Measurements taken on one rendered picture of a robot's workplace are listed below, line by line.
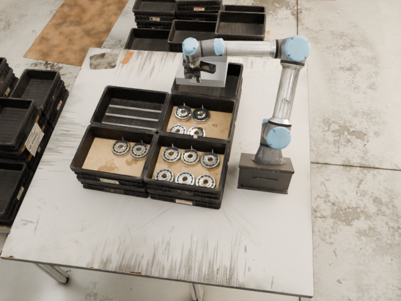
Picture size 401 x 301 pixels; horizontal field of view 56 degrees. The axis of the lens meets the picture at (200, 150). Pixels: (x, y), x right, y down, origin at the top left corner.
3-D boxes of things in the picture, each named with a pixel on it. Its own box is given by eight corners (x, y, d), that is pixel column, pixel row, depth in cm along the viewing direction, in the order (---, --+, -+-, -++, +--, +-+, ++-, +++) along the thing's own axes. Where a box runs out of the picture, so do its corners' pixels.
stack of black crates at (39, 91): (41, 96, 333) (24, 68, 305) (73, 98, 329) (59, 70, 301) (23, 132, 311) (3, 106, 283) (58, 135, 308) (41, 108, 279)
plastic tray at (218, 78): (228, 62, 218) (228, 55, 214) (224, 87, 207) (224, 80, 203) (182, 60, 221) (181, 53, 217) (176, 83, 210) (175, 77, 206)
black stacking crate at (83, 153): (159, 145, 216) (156, 133, 207) (145, 190, 200) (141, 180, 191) (94, 136, 222) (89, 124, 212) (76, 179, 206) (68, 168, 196)
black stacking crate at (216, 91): (243, 77, 242) (243, 64, 233) (236, 112, 226) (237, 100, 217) (182, 71, 248) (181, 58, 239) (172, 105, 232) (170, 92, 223)
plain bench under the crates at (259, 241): (292, 121, 322) (307, 59, 264) (291, 323, 235) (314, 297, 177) (112, 107, 340) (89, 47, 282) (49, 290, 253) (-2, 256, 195)
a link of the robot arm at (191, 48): (200, 49, 171) (182, 52, 171) (202, 62, 181) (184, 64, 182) (199, 34, 173) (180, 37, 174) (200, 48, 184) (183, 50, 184)
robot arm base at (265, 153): (280, 158, 211) (283, 141, 209) (284, 165, 196) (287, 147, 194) (253, 156, 212) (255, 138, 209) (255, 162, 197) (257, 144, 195)
